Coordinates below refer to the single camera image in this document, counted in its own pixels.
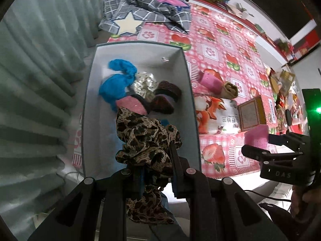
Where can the pink sponge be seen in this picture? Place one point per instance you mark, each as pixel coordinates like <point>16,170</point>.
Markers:
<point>257,136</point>

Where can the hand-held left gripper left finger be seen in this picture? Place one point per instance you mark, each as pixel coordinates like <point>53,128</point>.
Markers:
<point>140,183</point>

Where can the strawberry printed bed sheet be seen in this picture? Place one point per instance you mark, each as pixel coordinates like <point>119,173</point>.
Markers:
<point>215,40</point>

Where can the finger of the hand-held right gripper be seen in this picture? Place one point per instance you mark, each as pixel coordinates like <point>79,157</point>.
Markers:
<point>283,139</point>
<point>263,155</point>

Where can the leopard print scrunchie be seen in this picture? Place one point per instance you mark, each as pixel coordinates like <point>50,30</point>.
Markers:
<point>143,135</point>

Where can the printed cardboard box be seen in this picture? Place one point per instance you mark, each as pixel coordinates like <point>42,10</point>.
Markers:
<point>252,114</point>

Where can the black pink striped hair band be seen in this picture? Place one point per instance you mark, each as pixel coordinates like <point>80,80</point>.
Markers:
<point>130,103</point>

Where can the cream polka dot scrunchie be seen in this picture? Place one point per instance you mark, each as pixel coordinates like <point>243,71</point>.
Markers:
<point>144,82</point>

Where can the purple knitted headband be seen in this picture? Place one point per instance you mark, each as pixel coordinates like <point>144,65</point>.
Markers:
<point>163,104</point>

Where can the grey curtain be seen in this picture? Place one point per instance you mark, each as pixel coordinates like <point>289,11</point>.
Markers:
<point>37,80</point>

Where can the blue knitted scrunchie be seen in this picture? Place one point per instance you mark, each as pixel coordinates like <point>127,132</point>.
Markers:
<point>112,87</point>

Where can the white packet with orange print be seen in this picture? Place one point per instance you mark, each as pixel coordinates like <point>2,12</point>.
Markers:
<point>215,115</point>

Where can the person's right forearm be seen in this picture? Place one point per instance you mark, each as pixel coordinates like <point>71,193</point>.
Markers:
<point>283,221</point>

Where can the pink rolled towel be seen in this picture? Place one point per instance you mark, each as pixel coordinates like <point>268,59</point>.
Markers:
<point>210,81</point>

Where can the grey plaid quilt with star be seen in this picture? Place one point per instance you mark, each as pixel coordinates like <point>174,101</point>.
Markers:
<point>150,12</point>

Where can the grey storage box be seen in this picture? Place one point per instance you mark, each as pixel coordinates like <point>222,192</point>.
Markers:
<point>150,55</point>

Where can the tan rolled cloth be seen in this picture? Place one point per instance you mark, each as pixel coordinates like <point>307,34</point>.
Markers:
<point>229,90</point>

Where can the pile of assorted packets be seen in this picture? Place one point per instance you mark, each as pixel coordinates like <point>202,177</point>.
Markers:
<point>283,87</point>

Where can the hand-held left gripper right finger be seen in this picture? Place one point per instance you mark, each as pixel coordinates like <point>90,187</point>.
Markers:
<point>175,178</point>

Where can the brown striped knitted headband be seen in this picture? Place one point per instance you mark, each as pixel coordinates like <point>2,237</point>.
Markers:
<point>168,87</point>

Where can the person's right hand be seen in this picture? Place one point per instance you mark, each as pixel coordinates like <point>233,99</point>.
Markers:
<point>299,200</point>

